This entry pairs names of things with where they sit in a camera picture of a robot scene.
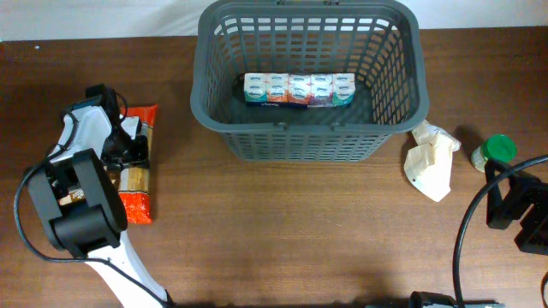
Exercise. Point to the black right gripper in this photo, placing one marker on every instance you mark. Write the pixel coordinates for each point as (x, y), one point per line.
(515, 202)

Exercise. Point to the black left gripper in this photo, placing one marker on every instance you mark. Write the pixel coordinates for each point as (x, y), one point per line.
(141, 154)

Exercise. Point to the orange spaghetti packet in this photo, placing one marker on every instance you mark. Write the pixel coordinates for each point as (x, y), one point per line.
(133, 183)

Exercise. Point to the multicolour tissue pocket pack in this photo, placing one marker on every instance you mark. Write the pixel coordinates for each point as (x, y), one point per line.
(299, 90)

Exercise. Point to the brown white snack bag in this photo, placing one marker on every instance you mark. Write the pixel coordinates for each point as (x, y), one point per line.
(75, 194)

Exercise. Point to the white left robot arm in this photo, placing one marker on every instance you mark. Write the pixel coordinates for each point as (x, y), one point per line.
(93, 231)

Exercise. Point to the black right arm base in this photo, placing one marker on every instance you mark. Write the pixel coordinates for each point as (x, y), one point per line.
(433, 300)

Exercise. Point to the green lidded small jar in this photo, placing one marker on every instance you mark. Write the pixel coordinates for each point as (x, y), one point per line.
(499, 147)

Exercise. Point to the crumpled cream plastic bag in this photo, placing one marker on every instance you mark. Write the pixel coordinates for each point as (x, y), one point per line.
(428, 165)

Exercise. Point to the grey plastic mesh basket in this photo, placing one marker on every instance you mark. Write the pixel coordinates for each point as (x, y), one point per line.
(376, 41)

